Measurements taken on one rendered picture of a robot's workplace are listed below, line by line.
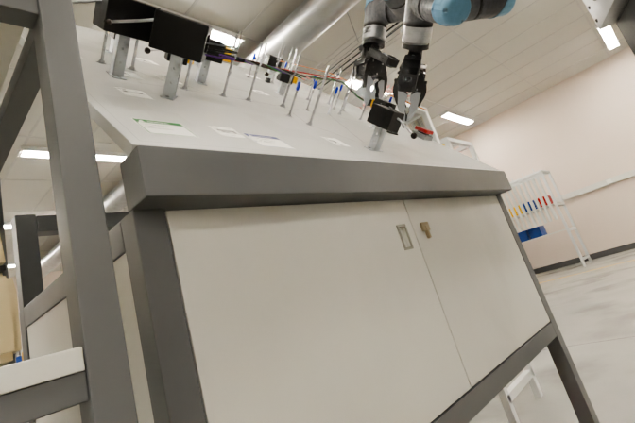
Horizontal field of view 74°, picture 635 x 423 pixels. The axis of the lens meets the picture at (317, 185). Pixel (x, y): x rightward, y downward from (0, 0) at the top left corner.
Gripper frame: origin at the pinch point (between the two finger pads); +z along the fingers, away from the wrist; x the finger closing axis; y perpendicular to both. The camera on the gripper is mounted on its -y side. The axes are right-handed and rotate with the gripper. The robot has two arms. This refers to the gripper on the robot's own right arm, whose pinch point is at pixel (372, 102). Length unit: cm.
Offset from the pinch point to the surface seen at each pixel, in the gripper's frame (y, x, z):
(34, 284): 6, 83, 56
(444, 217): -32.4, 2.1, 34.4
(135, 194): -47, 76, 35
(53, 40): -45, 85, 20
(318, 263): -44, 47, 44
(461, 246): -35, -2, 41
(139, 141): -45, 75, 29
